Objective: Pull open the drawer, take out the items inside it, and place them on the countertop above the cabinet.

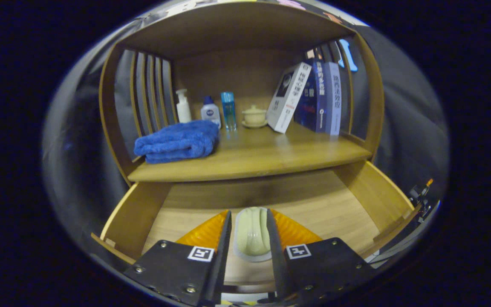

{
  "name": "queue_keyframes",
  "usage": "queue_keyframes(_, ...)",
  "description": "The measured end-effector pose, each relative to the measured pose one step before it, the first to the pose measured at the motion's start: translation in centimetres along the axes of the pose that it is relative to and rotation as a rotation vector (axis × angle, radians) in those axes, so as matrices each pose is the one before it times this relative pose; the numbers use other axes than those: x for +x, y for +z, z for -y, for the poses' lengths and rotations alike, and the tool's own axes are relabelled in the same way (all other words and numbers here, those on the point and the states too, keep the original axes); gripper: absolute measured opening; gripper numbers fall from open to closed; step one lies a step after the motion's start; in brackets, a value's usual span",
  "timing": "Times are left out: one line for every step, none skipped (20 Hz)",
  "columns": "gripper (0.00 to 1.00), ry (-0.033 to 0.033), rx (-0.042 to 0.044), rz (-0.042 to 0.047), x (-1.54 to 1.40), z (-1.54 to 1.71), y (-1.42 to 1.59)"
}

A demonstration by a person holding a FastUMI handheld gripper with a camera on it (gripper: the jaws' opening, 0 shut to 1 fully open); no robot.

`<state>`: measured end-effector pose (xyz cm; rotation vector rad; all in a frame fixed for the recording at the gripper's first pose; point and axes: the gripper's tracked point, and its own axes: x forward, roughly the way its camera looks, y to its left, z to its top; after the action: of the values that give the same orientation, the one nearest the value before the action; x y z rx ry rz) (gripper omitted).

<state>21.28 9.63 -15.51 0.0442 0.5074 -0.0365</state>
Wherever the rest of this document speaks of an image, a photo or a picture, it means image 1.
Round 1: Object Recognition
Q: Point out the folded blue towel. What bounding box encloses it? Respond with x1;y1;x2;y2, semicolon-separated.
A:
134;120;220;165

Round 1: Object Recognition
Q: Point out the white bottle with blue cap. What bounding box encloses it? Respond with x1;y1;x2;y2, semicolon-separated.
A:
200;96;222;128

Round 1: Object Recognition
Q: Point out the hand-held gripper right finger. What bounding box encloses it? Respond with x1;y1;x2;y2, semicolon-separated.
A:
266;208;378;304

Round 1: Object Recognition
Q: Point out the dark blue book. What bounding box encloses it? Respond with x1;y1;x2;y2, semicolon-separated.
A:
293;58;328;133

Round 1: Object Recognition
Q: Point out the wooden cabinet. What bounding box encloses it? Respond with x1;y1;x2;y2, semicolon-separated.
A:
98;1;386;188

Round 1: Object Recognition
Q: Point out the black device with orange tip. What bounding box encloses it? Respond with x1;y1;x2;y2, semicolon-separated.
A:
407;178;436;214

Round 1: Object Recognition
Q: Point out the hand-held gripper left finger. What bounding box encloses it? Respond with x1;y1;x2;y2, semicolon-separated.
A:
122;210;232;307

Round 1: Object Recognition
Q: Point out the clear blue bottle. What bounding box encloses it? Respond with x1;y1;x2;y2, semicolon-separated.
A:
221;92;237;131

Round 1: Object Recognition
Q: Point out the cream lidded teacup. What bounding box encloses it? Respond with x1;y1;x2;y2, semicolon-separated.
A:
241;105;268;128

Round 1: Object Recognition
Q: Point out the light blue book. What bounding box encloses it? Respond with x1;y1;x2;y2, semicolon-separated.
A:
324;62;343;136

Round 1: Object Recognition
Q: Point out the wooden countertop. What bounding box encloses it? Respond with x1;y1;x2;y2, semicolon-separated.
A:
127;122;373;183

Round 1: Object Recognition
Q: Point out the white book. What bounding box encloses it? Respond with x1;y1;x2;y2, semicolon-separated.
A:
267;62;312;134

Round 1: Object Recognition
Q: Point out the white pump bottle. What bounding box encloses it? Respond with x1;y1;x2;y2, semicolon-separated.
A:
176;89;192;124

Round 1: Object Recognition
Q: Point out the pale green brush white pad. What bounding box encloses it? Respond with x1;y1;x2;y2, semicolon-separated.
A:
233;207;274;263

